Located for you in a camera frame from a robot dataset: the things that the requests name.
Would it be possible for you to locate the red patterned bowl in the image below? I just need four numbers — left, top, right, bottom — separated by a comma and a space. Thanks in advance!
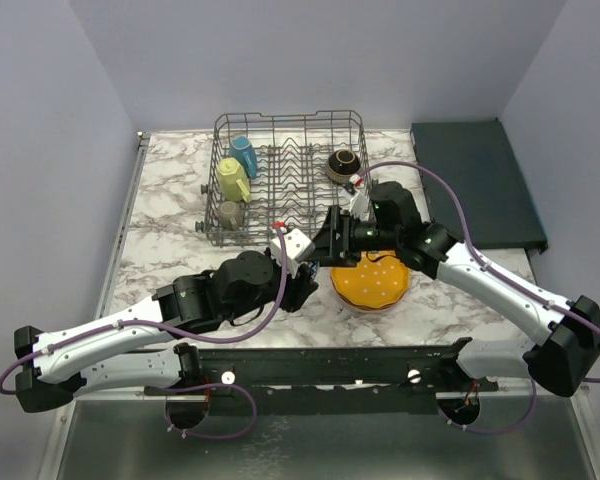
304, 261, 320, 280

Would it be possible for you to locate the dark blue flat box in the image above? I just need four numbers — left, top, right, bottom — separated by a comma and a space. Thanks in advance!
411, 119, 548, 252

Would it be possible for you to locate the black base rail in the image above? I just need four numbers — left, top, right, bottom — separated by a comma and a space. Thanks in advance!
139, 344, 501, 419

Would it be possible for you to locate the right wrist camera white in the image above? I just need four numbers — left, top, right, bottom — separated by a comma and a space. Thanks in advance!
343, 174, 370, 220

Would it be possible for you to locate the orange polka dot plate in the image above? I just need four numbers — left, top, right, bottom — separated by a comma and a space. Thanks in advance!
330, 250, 411, 294

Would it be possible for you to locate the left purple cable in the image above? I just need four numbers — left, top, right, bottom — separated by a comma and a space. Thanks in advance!
0, 227, 287, 441

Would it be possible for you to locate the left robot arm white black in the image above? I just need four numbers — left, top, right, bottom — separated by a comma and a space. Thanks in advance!
14, 251, 318, 413

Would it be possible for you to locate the grey wire dish rack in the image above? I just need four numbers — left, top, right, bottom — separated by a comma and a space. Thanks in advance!
195, 109, 369, 248

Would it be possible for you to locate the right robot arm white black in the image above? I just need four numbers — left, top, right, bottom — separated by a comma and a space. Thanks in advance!
309, 181, 600, 397

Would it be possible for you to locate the blue floral mug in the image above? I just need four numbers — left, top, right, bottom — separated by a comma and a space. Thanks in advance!
229, 135, 258, 179

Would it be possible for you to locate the yellow green mug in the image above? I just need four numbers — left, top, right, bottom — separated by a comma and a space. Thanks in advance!
216, 157, 252, 203

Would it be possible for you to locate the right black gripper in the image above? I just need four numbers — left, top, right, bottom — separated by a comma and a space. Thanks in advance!
304, 204, 401, 268

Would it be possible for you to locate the dark brown cream bowl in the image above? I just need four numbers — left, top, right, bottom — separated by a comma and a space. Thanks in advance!
326, 149, 361, 184

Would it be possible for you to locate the small grey cup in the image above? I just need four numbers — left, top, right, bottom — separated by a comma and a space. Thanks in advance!
217, 201, 244, 231

